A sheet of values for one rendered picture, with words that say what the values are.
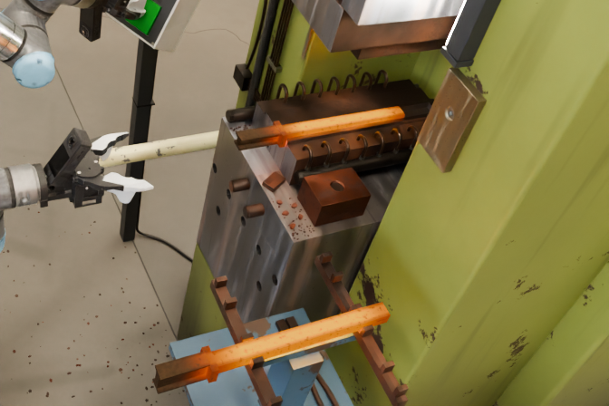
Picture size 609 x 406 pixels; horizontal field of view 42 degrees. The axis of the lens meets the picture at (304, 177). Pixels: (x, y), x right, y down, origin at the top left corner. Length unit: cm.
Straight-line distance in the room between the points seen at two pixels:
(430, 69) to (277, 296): 69
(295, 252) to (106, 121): 162
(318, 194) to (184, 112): 165
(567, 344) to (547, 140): 84
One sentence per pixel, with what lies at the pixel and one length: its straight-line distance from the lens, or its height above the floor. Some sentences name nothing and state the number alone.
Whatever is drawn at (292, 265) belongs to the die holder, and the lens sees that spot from 165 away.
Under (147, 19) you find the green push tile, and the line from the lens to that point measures 190.
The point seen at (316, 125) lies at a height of 101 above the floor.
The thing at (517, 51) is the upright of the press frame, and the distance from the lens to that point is 128.
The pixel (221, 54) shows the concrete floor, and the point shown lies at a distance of 351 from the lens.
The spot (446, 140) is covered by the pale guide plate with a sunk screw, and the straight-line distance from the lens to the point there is 140.
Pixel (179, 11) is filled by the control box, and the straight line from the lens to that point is 188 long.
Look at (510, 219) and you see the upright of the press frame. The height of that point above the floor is 122.
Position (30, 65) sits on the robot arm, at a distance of 155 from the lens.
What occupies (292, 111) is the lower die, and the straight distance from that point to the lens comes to 175.
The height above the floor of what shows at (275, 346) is 101.
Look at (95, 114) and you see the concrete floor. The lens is 313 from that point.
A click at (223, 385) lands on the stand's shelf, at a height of 74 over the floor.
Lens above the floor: 210
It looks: 44 degrees down
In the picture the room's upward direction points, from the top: 18 degrees clockwise
